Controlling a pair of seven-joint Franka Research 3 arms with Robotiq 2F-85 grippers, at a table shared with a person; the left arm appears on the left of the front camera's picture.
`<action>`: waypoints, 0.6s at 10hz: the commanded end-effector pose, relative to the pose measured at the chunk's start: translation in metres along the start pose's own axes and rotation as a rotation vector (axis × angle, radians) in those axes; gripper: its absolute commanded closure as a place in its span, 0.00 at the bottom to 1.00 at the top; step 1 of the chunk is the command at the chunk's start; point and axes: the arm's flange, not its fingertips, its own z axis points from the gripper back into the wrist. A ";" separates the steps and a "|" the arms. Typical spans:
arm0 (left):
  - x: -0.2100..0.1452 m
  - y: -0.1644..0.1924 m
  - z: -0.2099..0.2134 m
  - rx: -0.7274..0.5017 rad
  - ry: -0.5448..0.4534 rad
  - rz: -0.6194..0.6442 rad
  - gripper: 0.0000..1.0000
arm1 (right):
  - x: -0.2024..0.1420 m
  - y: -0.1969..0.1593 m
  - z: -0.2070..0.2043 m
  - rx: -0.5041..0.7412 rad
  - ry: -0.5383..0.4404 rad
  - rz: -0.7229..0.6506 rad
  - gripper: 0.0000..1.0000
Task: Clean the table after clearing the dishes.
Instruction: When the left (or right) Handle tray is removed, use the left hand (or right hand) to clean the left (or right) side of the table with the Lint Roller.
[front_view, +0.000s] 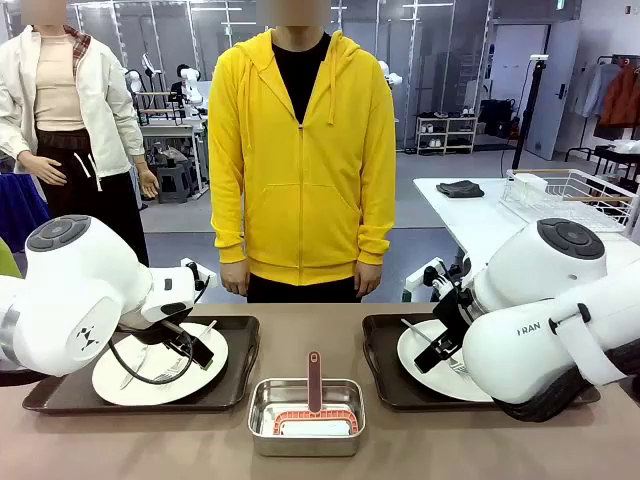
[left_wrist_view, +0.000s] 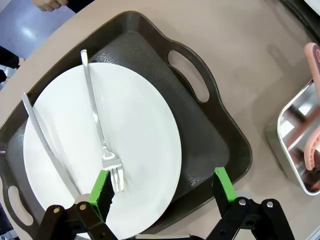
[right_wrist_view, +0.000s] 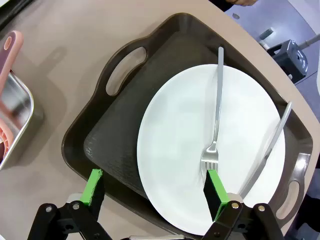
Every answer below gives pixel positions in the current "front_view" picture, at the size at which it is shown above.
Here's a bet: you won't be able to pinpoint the person left hand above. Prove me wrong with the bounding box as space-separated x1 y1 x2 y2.
352 259 384 298

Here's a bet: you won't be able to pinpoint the black arm cable sleeve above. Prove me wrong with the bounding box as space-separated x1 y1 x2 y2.
492 344 640 425

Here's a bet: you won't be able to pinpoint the white round plate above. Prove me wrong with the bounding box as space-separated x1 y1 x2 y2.
91 321 230 407
397 318 496 404

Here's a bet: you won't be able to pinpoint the silver fork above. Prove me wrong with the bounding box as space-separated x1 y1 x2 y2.
149 319 219 384
400 318 472 377

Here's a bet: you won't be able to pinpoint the black mannequin trousers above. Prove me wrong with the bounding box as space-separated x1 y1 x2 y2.
35 128 151 269

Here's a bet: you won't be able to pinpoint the stainless steel rectangular container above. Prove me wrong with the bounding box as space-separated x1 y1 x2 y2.
248 378 367 458

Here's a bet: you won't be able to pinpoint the silver knife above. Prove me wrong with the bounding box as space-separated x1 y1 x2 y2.
119 344 151 392

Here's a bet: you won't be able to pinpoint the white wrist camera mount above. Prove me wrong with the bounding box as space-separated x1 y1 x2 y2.
180 257 218 292
405 257 451 292

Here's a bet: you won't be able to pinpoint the white side table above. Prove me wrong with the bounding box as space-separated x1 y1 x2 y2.
413 177 640 281

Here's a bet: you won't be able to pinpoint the white background workbench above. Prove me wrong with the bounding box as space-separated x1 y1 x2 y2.
139 117 209 199

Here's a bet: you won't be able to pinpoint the white door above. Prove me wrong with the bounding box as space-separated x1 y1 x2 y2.
524 22 582 162

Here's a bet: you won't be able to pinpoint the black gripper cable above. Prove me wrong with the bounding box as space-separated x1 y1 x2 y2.
107 327 197 386

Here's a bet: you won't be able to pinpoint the dark grey folded cloth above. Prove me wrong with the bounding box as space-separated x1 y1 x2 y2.
435 180 486 199

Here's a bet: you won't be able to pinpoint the light grey hanging shirt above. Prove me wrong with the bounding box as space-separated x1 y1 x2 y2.
574 63 619 119

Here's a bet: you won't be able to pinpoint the grey plastic stool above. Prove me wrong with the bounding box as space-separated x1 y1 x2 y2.
156 164 195 204

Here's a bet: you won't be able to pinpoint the black tripod stand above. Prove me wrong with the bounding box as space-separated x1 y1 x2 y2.
511 53 551 174

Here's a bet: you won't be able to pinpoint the white mannequin jacket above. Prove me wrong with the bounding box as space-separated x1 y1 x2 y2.
0 24 147 179

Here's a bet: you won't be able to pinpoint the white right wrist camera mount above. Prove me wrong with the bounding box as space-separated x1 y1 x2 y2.
405 257 451 292

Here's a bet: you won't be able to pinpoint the white shoe rack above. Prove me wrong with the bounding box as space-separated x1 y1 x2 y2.
415 115 479 156

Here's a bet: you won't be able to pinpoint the person right forearm yellow sleeve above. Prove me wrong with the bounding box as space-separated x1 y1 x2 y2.
209 164 250 264

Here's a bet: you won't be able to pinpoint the blue cloth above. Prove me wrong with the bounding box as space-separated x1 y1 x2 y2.
0 172 52 242

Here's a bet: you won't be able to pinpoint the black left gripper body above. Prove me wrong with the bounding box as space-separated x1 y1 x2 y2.
117 317 195 347

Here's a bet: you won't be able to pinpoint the orange hanging jacket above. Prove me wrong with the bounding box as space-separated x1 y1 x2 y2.
598 63 640 128

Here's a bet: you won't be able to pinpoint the black luggage bags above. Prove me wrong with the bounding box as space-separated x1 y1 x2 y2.
479 98 517 139

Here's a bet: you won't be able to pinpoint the person in yellow hoodie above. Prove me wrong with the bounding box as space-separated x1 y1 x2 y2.
208 0 398 305

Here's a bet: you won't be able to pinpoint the mannequin leg green trousers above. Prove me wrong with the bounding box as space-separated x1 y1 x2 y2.
0 237 24 280

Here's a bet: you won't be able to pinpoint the white utensil holder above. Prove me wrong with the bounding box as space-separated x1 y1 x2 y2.
507 172 549 199

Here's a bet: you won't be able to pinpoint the person right hand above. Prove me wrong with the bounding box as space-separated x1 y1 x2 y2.
220 259 250 297

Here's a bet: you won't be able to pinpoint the dark brown serving tray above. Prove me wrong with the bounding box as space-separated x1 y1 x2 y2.
361 313 601 413
22 314 262 414

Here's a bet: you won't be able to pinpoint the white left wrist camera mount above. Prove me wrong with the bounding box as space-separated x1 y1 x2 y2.
180 257 218 292

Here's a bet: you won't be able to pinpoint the white wire dish rack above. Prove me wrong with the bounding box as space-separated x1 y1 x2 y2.
501 168 634 234

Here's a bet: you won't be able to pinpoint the mannequin with beige top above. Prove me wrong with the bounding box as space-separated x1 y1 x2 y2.
0 0 161 269

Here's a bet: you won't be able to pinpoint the person left forearm yellow sleeve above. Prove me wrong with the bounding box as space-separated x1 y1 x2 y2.
356 164 398 266

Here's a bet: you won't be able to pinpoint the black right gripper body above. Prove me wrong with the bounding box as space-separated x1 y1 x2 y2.
432 289 474 347

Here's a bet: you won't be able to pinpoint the pink handled cleaning brush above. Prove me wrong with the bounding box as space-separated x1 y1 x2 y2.
272 351 362 440

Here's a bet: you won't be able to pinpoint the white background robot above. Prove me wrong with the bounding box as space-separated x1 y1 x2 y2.
176 63 207 119

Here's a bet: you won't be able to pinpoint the white arm cable strap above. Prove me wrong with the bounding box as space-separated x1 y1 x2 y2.
547 299 630 387

